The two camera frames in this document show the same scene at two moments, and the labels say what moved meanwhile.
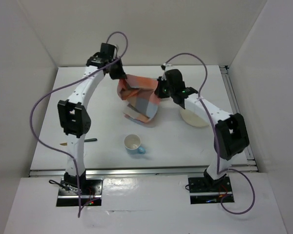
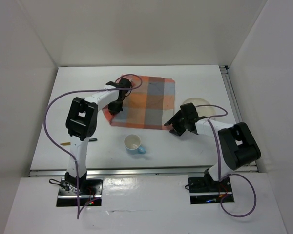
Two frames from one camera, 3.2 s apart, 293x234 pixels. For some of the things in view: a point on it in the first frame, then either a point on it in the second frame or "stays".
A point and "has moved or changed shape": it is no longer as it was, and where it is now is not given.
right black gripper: (158, 91) → (177, 130)
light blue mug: (132, 143) stays
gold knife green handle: (85, 140) stays
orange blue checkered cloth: (139, 92) has moved or changed shape
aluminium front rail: (236, 169) stays
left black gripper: (119, 74) → (115, 109)
